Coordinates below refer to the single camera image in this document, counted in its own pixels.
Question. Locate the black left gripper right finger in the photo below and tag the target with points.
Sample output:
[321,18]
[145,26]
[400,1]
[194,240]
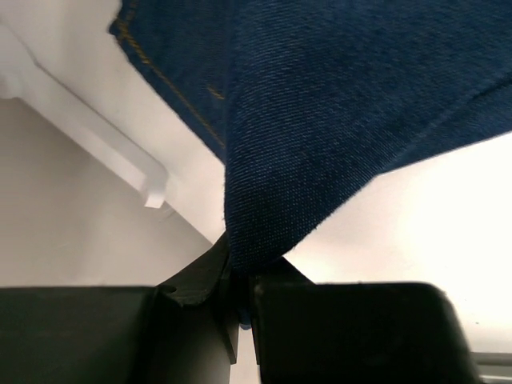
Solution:
[387,332]

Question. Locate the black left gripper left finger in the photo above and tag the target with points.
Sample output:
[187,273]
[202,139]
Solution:
[183,330]

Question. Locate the dark blue denim trousers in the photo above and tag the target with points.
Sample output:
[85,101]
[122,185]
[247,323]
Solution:
[306,101]

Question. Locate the white rack foot bar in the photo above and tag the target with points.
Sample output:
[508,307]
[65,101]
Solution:
[55,57]

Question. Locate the aluminium table rail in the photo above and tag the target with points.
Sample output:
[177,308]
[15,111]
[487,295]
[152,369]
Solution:
[494,367]

